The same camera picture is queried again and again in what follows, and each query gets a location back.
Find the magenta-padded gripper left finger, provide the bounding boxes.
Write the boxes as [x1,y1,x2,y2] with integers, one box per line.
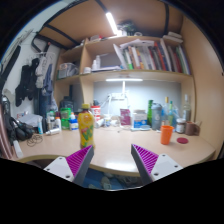
[43,144,95,187]

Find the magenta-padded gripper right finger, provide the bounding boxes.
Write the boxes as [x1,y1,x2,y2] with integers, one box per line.
[130,143,184,186]

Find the yellow drink bottle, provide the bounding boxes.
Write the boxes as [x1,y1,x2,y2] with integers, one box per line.
[77,103,96,150]

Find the orange plastic cup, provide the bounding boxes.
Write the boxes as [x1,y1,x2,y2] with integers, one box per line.
[159,125,175,146]

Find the light blue oblong case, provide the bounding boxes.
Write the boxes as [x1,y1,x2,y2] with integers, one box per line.
[130,124,152,132]

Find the white bottle with blue label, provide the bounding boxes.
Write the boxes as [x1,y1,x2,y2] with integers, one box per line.
[68,112,80,131]

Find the blue and white box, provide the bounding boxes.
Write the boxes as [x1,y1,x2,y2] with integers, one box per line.
[132,109,149,129]

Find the flat round red coaster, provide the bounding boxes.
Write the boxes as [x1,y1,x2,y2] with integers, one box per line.
[176,136,190,145]

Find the white plastic bottle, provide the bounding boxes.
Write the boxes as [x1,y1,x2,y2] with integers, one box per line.
[54,116,63,131]

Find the small dark jar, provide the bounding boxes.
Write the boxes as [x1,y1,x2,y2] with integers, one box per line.
[175,117,187,135]

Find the pink packet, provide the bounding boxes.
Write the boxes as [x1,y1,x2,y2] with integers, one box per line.
[119,108,132,126]

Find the green tall bottle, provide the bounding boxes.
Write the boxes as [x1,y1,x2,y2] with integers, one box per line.
[147,99,154,126]

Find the red and white can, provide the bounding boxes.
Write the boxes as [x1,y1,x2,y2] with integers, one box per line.
[90,105,102,123]

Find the yellow-capped glass bottle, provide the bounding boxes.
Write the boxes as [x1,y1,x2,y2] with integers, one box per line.
[162,96,170,126]

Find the brown mug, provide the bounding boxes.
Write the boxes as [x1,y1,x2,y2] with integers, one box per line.
[184,120,202,137]

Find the clear glass bottle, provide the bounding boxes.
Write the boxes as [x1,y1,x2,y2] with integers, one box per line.
[182,94,193,123]

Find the black bag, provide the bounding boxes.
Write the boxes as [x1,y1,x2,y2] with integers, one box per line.
[5,115,35,142]

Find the white desk lamp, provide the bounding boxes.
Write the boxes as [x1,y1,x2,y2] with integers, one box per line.
[105,77,144,101]

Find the wooden shelf unit with books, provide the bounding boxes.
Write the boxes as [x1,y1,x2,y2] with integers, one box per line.
[53,32,198,111]

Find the hanging clothes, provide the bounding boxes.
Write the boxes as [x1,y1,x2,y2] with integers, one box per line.
[14,52,55,108]

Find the ceiling tube light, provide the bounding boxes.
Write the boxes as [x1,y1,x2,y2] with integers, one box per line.
[105,12,119,36]

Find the coiled black cable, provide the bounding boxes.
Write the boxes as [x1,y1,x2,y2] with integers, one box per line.
[26,133,44,148]

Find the white wall power strip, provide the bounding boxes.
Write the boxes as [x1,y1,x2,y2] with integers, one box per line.
[109,93,130,101]

